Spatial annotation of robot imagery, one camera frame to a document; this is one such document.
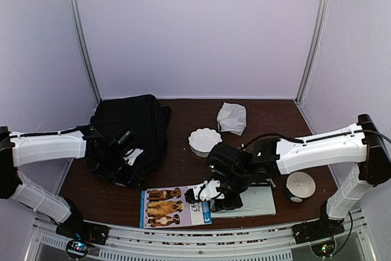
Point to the dog picture book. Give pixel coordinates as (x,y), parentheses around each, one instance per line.
(168,208)

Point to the right aluminium corner post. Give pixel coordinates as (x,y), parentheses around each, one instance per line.
(314,50)

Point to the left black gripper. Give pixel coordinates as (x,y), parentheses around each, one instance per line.
(129,179)

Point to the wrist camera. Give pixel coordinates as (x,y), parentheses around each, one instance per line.
(129,152)
(204,192)

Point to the white and dark blue bowl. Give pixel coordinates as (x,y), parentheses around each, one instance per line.
(299,187)

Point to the left aluminium corner post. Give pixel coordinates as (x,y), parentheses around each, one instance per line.
(84,50)

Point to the aluminium front rail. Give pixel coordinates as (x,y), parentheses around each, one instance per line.
(275,242)

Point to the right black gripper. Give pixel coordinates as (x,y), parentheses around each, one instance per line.
(220,206)

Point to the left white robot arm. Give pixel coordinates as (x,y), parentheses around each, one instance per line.
(19,149)

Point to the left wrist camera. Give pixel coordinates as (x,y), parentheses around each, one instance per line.
(129,152)

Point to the crumpled grey cloth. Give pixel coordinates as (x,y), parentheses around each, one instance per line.
(232,118)

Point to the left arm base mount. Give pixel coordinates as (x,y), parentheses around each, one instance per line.
(82,240)

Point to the aluminium corner post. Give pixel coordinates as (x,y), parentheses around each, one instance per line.
(314,50)
(84,50)

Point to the white marker pen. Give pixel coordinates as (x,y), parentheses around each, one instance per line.
(272,184)

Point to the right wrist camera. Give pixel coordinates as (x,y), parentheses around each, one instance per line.
(204,192)

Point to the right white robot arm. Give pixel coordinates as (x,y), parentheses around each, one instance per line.
(273,154)

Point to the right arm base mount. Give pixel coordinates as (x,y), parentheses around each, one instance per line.
(320,235)

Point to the black student backpack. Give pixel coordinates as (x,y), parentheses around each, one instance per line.
(142,115)

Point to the white fluted ceramic bowl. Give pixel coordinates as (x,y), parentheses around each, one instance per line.
(202,140)

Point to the grey notebook with barcode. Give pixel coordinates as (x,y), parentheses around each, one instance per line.
(257,201)

